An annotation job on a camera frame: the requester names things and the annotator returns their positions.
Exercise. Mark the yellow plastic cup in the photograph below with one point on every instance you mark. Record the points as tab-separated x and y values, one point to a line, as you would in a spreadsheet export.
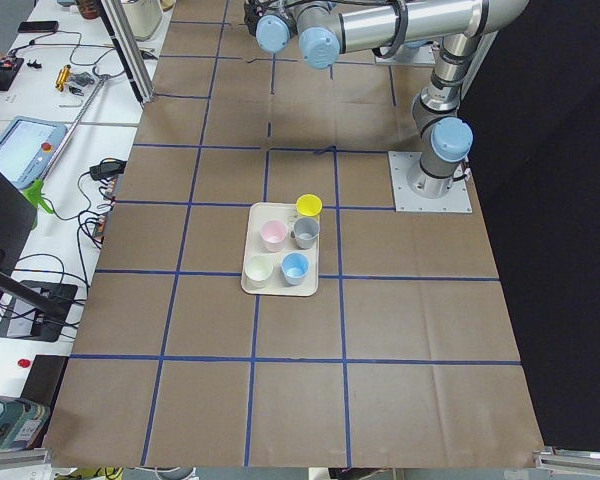
309	205

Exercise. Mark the black smartphone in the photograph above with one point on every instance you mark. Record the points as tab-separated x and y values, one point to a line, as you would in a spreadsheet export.
40	26

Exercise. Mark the pale green plastic cup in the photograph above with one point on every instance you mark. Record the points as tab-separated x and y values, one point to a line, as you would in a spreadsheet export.
258	271

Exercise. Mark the blue plastic cup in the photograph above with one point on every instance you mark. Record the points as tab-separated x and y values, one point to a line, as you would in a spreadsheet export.
294	267

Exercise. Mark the aluminium frame post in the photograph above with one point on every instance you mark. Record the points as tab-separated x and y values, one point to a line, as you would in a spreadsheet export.
121	35

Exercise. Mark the black monitor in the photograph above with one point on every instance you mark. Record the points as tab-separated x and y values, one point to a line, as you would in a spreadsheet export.
17	217

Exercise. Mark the grey plastic cup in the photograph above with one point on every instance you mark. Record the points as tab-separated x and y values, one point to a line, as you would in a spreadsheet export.
306	232

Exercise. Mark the pink plastic cup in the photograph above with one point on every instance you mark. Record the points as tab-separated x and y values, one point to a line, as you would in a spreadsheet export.
273	234

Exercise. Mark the green plastic tool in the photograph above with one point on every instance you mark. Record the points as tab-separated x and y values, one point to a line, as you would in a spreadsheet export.
34	195

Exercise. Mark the white grabber tool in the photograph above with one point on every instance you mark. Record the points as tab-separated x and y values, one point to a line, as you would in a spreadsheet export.
57	152

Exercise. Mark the black monitor stand base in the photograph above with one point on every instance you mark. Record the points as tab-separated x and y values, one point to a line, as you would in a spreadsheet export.
22	321

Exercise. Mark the yellow screwdriver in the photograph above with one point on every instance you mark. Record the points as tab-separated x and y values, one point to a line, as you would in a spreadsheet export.
62	77

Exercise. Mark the cream serving tray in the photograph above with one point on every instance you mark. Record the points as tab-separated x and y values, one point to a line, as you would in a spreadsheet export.
260	213

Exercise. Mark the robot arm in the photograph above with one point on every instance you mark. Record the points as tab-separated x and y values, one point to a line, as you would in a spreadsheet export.
383	27

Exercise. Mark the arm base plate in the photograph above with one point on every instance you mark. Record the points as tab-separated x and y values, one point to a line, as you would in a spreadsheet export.
416	192

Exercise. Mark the teach pendant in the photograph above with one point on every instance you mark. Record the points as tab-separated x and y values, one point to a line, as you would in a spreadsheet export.
26	148

